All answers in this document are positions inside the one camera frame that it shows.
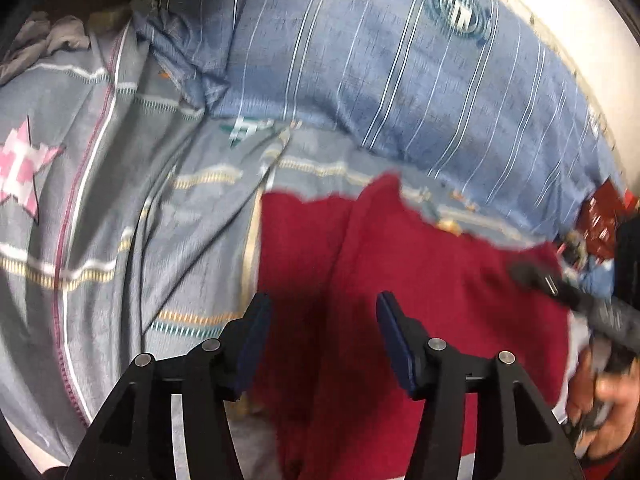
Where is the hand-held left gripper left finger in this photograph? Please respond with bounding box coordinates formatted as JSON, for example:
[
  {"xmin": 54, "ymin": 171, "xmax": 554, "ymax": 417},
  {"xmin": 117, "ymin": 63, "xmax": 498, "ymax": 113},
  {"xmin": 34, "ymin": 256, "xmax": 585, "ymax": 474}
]
[{"xmin": 62, "ymin": 292, "xmax": 273, "ymax": 480}]

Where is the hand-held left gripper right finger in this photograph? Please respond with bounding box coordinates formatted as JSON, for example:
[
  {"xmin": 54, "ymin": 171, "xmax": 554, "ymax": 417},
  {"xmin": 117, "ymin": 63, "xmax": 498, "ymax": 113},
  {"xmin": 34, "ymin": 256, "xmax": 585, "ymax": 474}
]
[{"xmin": 375, "ymin": 290, "xmax": 583, "ymax": 480}]

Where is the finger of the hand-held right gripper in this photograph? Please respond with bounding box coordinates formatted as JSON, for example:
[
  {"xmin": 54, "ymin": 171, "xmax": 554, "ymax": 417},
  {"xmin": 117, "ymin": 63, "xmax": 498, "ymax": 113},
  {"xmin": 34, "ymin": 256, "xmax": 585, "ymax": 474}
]
[{"xmin": 507, "ymin": 257, "xmax": 593, "ymax": 318}]

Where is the dark red garment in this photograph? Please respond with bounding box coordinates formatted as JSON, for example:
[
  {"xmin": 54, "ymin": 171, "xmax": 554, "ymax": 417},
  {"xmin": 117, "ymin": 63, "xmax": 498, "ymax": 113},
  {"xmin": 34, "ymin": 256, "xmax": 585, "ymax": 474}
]
[{"xmin": 252, "ymin": 172, "xmax": 573, "ymax": 480}]

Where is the person's right hand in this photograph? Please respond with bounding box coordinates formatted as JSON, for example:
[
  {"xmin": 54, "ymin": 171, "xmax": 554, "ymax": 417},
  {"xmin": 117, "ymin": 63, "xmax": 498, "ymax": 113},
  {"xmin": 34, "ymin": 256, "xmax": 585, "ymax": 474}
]
[{"xmin": 567, "ymin": 342, "xmax": 640, "ymax": 461}]

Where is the red plastic bag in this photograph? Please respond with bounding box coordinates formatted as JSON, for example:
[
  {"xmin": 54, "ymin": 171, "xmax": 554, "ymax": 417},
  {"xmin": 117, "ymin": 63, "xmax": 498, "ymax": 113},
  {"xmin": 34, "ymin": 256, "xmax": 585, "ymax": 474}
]
[{"xmin": 575, "ymin": 177, "xmax": 626, "ymax": 261}]

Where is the grey star-print bed sheet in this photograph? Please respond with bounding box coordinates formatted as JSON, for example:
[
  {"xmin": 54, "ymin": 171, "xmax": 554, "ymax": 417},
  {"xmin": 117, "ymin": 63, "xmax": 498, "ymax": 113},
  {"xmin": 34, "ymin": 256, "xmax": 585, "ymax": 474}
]
[{"xmin": 0, "ymin": 20, "xmax": 563, "ymax": 480}]

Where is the grey crumpled cloth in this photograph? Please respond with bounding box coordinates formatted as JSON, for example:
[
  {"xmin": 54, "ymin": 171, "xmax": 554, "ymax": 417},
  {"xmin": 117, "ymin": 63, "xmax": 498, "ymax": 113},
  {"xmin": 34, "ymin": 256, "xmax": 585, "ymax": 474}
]
[{"xmin": 0, "ymin": 10, "xmax": 93, "ymax": 86}]

